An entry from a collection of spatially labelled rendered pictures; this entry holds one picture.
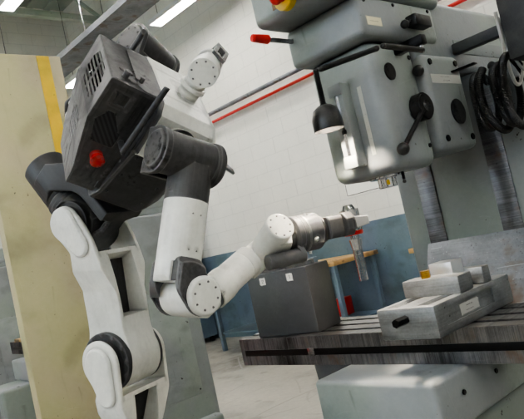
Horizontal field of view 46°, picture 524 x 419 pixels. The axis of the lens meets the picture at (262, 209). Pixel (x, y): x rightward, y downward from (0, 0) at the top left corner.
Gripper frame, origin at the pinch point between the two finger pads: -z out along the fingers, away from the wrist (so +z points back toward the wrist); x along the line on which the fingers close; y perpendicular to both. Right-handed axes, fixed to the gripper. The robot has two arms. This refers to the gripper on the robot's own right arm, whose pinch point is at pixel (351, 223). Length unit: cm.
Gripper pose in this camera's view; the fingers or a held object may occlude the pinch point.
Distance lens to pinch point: 150.5
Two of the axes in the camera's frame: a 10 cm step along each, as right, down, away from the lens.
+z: -8.6, 1.6, -4.9
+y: 2.1, 9.8, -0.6
